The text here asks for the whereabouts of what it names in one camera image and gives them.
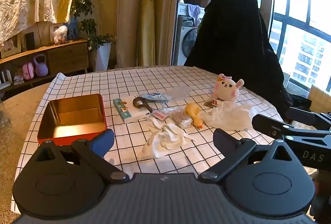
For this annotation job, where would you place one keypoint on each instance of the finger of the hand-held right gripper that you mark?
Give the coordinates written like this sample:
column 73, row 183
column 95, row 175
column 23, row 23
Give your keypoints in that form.
column 302, row 115
column 266, row 125

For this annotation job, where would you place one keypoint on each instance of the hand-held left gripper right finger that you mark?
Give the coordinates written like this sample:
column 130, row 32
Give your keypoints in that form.
column 225, row 140

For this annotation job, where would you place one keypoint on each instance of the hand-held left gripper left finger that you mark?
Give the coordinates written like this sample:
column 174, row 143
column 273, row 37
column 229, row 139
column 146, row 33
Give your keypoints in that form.
column 103, row 141

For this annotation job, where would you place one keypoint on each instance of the red tin box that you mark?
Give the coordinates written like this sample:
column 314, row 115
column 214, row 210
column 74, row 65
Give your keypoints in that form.
column 72, row 115

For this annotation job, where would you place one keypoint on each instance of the yellow rubber chicken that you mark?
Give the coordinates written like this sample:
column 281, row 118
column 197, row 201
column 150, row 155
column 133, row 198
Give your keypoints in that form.
column 192, row 110

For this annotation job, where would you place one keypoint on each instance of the blue cartoon face mask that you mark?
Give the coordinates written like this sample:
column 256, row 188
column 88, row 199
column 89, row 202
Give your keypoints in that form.
column 155, row 97

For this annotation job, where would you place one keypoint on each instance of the white plastic bag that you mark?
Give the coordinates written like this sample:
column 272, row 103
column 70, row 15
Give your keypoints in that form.
column 227, row 115

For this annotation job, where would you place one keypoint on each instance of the brown cardboard box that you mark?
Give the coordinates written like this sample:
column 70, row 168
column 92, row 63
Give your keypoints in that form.
column 320, row 97

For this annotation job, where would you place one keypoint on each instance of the white teal tissue packet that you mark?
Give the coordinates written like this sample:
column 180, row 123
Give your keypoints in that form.
column 129, row 114

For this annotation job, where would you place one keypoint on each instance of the small red brown sachet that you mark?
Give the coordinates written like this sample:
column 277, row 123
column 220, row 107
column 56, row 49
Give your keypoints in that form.
column 212, row 103

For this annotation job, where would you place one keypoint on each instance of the clear wrapped brown pack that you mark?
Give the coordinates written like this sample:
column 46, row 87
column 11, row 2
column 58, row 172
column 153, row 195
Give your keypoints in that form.
column 181, row 120

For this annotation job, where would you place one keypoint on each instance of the brown hair scrunchie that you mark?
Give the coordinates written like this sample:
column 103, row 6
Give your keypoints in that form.
column 136, row 104

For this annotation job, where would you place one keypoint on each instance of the pink plush bunny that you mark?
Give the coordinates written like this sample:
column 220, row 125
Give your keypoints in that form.
column 226, row 88

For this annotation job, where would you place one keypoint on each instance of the crumpled white cloth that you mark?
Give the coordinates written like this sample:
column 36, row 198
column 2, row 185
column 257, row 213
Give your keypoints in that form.
column 165, row 141

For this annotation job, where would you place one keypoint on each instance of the small pink packet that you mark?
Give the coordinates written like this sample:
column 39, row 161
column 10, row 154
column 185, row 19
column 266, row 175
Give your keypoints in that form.
column 160, row 114

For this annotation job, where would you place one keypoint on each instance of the clear plastic bag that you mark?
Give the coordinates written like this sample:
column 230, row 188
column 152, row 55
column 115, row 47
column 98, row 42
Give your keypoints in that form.
column 181, row 92

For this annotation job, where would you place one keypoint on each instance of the white black checkered tablecloth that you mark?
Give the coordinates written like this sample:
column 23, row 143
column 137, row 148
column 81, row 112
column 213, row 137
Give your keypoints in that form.
column 155, row 84

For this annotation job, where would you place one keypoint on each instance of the white planter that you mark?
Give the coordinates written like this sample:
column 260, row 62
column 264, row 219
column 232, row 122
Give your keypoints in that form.
column 103, row 57

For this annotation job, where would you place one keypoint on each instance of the wooden sideboard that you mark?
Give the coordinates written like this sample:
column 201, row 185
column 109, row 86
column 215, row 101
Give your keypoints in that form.
column 67, row 54

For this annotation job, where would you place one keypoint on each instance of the large window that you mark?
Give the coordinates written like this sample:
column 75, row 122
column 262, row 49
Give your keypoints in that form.
column 302, row 20

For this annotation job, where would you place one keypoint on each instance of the purple kettlebell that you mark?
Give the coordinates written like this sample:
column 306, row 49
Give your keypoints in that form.
column 40, row 67

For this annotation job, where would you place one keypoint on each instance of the person in black cloak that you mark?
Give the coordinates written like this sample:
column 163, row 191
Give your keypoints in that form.
column 232, row 32

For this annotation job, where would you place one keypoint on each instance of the pink toy case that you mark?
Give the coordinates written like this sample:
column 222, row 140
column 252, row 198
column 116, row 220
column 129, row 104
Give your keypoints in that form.
column 28, row 71

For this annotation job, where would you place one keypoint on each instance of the small pink white toy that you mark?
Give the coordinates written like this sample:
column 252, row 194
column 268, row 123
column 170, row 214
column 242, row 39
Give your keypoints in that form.
column 19, row 79

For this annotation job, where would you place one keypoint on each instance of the white washing machine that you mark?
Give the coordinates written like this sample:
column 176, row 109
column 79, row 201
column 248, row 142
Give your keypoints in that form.
column 185, row 40

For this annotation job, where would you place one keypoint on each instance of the white router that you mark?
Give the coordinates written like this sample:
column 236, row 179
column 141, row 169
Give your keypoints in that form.
column 5, row 82

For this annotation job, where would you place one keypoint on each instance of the blue picture card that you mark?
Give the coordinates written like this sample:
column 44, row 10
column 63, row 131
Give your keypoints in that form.
column 72, row 30

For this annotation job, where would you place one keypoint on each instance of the pink white wrapped plush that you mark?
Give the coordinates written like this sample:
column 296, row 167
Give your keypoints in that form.
column 60, row 34

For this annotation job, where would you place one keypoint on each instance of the purple cloth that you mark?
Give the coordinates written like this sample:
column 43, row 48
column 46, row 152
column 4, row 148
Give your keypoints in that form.
column 194, row 12

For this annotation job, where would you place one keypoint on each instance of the beige column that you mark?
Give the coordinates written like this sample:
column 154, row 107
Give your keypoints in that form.
column 129, row 7

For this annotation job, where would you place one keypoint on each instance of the beige curtain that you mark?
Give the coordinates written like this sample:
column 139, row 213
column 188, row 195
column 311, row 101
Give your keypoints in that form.
column 157, row 7

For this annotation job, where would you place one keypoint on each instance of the dark picture frame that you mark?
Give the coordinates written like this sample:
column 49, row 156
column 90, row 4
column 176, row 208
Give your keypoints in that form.
column 29, row 40

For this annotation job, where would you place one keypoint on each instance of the light photo frame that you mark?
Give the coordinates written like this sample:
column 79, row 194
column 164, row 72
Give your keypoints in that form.
column 10, row 45

